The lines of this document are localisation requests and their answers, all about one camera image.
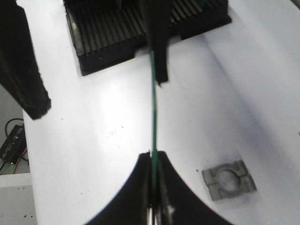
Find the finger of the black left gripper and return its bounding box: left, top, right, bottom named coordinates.
left=139, top=0, right=172, bottom=85
left=0, top=0, right=51, bottom=120

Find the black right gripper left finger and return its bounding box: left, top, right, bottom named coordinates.
left=87, top=153, right=151, bottom=225

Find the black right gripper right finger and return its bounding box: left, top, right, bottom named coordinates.
left=155, top=151, right=230, bottom=225

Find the green perforated circuit board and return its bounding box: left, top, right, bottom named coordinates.
left=150, top=50, right=158, bottom=197

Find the black slotted board rack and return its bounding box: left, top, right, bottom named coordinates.
left=63, top=0, right=232, bottom=75

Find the grey metal clamp block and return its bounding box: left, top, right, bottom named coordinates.
left=202, top=160, right=257, bottom=201

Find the black electronic controller box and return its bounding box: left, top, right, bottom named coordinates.
left=0, top=125, right=27, bottom=164

